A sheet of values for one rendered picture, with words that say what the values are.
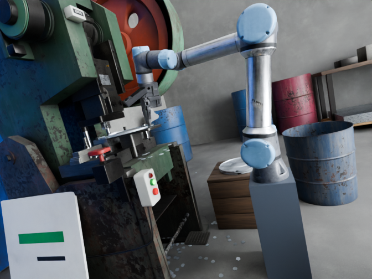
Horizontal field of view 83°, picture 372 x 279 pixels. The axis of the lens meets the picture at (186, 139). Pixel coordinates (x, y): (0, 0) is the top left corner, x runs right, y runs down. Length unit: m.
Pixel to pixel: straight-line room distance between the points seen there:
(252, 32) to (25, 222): 1.32
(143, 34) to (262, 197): 1.18
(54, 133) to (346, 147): 1.65
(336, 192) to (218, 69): 3.21
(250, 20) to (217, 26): 3.69
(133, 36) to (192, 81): 2.99
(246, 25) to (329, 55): 3.66
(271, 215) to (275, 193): 0.10
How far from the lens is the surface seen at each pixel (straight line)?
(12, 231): 1.48
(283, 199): 0.97
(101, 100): 1.13
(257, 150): 0.77
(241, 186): 1.36
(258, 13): 0.77
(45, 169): 1.25
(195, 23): 4.57
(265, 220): 1.02
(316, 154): 1.54
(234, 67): 4.27
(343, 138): 1.58
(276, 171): 0.95
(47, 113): 1.25
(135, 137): 1.11
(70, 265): 1.25
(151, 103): 1.02
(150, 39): 1.49
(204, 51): 0.97
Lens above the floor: 0.83
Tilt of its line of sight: 9 degrees down
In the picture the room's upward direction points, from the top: 14 degrees counter-clockwise
